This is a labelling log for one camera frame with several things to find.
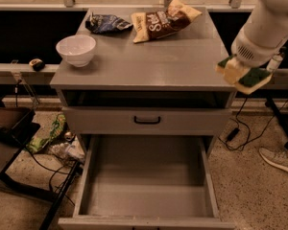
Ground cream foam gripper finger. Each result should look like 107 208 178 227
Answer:
224 57 251 84

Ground green and yellow sponge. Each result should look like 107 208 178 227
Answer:
215 55 273 95

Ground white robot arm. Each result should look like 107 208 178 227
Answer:
223 0 288 84

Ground grey drawer cabinet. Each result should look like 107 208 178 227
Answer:
51 11 235 150

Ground open grey middle drawer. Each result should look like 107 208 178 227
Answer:
59 135 234 230

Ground closed grey top drawer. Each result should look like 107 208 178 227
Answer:
62 106 231 136

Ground dark capped plastic bottle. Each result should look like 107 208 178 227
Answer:
266 47 286 73

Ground brown chip bag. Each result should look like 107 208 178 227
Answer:
132 0 202 43

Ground grey sneaker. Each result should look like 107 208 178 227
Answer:
259 148 288 173

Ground blue crumpled snack bag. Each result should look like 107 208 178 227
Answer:
85 13 133 35

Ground white bowl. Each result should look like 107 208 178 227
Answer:
56 34 97 67

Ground crumpled clear plastic wrap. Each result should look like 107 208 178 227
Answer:
49 140 85 163

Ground yellow black tape measure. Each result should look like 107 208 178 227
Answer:
29 58 45 72

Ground green snack bag on floor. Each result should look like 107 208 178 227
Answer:
26 114 66 154

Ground black side table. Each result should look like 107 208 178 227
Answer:
0 100 80 230

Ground black power cable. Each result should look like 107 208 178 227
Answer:
217 93 288 152

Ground black drawer handle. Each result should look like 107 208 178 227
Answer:
133 116 161 125

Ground black floor cables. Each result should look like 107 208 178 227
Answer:
24 147 83 206

